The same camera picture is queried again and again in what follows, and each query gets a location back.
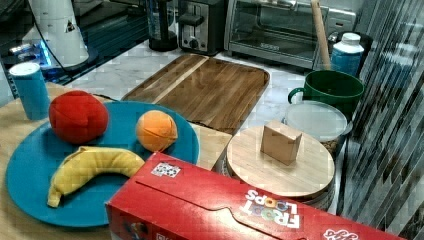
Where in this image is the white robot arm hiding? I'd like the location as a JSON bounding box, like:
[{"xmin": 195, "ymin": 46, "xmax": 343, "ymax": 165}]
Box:
[{"xmin": 22, "ymin": 0, "xmax": 89, "ymax": 69}]

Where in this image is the wooden cutting board tray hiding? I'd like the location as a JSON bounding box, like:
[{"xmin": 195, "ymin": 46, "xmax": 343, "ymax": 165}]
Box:
[{"xmin": 124, "ymin": 54, "xmax": 270, "ymax": 135}]

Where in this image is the orange plush fruit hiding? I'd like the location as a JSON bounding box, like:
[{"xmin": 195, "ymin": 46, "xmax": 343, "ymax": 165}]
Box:
[{"xmin": 136, "ymin": 110, "xmax": 178, "ymax": 152}]

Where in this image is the red Froot Loops cereal box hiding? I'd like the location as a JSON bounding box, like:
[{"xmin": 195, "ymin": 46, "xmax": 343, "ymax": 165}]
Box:
[{"xmin": 106, "ymin": 153, "xmax": 404, "ymax": 240}]

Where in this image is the black silver toaster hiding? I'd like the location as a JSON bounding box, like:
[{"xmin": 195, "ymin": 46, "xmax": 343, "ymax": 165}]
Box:
[{"xmin": 178, "ymin": 0, "xmax": 227, "ymax": 56}]

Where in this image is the clear lidded container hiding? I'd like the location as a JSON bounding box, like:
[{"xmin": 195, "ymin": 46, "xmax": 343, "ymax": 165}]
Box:
[{"xmin": 282, "ymin": 100, "xmax": 348, "ymax": 157}]

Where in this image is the silver toaster oven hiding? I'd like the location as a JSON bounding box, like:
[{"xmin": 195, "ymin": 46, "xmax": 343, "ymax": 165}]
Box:
[{"xmin": 223, "ymin": 0, "xmax": 358, "ymax": 71}]

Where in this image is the jar with wooden lid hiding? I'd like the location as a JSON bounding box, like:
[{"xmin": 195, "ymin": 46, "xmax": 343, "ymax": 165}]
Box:
[{"xmin": 219, "ymin": 121, "xmax": 335, "ymax": 211}]

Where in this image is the green mug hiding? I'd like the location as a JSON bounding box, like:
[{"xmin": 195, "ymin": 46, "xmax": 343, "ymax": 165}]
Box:
[{"xmin": 288, "ymin": 70, "xmax": 365, "ymax": 121}]

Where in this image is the red plush apple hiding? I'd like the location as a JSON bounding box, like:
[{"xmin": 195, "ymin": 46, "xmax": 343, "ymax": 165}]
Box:
[{"xmin": 49, "ymin": 90, "xmax": 109, "ymax": 144}]

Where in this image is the yellow plush banana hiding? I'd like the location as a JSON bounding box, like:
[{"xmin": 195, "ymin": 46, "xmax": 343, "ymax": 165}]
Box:
[{"xmin": 47, "ymin": 146, "xmax": 145, "ymax": 208}]

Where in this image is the blue white-capped bottle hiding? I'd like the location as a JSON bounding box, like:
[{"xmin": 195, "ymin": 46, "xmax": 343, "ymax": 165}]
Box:
[{"xmin": 330, "ymin": 33, "xmax": 364, "ymax": 76}]

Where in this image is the wooden rolling pin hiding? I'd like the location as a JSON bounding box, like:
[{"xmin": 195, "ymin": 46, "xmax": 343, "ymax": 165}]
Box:
[{"xmin": 311, "ymin": 0, "xmax": 331, "ymax": 70}]

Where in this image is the blue round plate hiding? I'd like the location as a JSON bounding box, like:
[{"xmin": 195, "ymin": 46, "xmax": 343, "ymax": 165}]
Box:
[{"xmin": 5, "ymin": 101, "xmax": 199, "ymax": 227}]

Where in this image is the blue shaker with white cap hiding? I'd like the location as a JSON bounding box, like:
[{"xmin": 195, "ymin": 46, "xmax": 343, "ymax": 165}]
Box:
[{"xmin": 9, "ymin": 62, "xmax": 50, "ymax": 120}]

